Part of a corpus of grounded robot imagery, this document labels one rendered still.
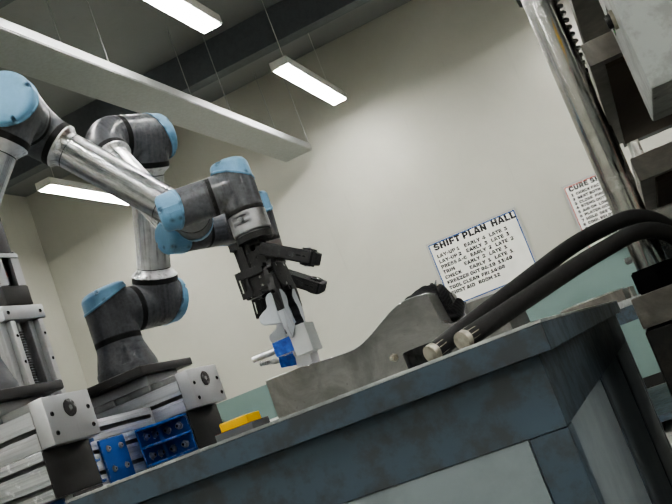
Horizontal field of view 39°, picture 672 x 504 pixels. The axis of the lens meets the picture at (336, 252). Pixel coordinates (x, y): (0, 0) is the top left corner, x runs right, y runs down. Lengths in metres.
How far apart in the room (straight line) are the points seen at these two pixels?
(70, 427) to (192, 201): 0.47
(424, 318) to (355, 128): 7.84
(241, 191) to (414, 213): 7.56
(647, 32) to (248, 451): 0.87
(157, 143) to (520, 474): 1.45
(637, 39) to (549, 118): 7.64
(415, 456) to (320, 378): 0.70
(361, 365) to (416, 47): 7.87
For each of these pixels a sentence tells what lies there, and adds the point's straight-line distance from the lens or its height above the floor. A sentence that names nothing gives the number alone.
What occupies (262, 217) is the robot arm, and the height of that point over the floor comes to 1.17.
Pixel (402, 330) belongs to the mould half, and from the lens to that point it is 1.81.
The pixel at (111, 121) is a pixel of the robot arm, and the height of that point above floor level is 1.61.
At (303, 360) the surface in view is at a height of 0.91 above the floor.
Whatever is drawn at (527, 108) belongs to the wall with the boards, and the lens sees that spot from 9.23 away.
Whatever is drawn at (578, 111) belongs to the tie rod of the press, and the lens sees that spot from 1.90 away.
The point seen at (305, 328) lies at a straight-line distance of 1.74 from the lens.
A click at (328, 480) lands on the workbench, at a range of 1.23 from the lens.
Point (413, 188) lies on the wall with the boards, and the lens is 9.34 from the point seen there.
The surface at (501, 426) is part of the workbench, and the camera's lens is 1.17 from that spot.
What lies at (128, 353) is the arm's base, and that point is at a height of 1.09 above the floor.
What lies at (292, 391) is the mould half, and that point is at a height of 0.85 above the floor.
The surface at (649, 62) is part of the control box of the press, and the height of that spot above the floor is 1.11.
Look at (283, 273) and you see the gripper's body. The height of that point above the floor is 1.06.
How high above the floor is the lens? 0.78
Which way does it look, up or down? 9 degrees up
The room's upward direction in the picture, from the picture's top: 21 degrees counter-clockwise
